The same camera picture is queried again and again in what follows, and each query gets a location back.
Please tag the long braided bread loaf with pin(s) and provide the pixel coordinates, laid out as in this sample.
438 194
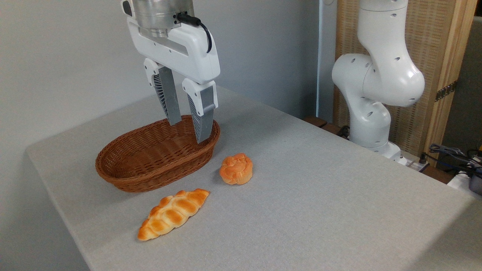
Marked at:
173 212

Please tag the brown wicker basket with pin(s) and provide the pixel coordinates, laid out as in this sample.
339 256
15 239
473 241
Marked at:
150 162

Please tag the wooden rattan folding screen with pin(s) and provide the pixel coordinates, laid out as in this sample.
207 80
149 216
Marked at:
429 37

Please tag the brass screen hinge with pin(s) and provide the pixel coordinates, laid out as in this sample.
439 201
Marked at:
446 91

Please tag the white vertical wall trim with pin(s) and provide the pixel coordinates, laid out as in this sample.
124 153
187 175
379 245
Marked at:
320 56

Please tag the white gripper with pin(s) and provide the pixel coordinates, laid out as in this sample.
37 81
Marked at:
188 56

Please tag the round knotted bread roll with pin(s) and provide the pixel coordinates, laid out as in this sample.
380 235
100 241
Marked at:
236 169

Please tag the brown wooden base plank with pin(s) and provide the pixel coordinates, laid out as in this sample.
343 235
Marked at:
324 125

